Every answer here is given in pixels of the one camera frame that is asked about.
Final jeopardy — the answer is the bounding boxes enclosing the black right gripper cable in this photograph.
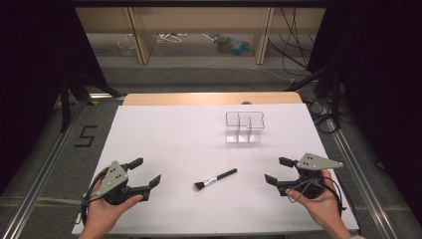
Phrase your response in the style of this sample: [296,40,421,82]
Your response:
[287,177,347,217]

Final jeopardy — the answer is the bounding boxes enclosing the black makeup brush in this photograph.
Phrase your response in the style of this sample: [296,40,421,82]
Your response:
[193,167,239,192]

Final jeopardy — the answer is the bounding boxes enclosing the clear plastic wrap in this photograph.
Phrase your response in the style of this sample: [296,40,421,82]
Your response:
[116,33,137,57]

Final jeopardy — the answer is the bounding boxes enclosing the white table sheet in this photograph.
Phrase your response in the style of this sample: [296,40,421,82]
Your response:
[71,103,360,237]

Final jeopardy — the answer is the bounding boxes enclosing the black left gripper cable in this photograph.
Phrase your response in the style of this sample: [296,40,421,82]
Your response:
[80,167,110,227]

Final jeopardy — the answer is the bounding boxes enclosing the light wooden shelf unit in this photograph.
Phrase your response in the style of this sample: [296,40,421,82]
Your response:
[75,7,326,66]

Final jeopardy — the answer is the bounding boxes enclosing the person's right hand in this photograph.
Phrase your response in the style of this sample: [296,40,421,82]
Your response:
[286,168,347,235]

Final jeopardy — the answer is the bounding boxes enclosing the dark curtain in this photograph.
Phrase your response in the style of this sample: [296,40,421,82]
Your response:
[307,0,422,230]
[0,0,108,197]

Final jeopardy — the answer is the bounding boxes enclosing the colourful plastic bag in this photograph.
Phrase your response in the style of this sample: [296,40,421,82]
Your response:
[213,34,255,57]

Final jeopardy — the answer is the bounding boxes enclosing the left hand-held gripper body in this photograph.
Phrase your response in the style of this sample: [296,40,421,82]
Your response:
[95,160,134,206]

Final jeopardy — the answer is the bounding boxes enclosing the black stand legs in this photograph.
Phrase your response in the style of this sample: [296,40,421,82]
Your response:
[285,64,342,128]
[59,69,122,133]

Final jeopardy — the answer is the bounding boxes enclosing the short metal rail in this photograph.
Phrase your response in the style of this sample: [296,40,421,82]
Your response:
[88,93,127,101]

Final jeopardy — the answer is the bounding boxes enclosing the person's left hand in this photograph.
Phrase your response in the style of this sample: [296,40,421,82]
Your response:
[79,168,144,234]

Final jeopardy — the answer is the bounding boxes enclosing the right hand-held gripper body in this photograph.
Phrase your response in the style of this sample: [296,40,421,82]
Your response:
[294,152,344,200]

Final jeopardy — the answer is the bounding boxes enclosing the white cord bundle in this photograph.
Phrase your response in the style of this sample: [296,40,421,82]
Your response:
[156,32,188,45]

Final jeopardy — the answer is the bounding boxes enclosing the black floor cable coil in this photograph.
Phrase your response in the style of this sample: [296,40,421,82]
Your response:
[307,98,342,135]

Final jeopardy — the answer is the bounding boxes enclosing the hanging black cables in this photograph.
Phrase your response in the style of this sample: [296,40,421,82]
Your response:
[267,7,317,78]

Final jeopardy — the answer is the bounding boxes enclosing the clear acrylic organizer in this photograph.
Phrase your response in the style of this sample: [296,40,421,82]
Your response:
[224,111,266,144]

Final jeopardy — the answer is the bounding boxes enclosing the long metal floor rail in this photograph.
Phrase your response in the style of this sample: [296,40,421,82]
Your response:
[0,103,88,239]
[324,118,401,239]

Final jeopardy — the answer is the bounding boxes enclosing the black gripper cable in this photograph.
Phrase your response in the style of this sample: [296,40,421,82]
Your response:
[287,177,347,217]
[80,167,110,227]

